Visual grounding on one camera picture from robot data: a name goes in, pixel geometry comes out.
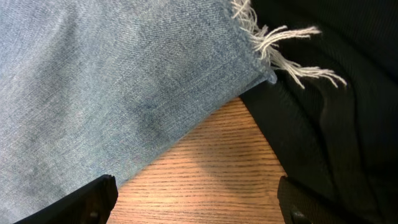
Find black garment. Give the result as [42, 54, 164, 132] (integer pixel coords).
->
[241, 0, 397, 223]

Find light blue denim jeans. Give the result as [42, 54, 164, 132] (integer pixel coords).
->
[1, 0, 345, 223]

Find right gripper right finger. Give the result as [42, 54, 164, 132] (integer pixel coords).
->
[277, 176, 351, 224]

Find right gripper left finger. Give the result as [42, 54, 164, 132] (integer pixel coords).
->
[15, 174, 118, 224]

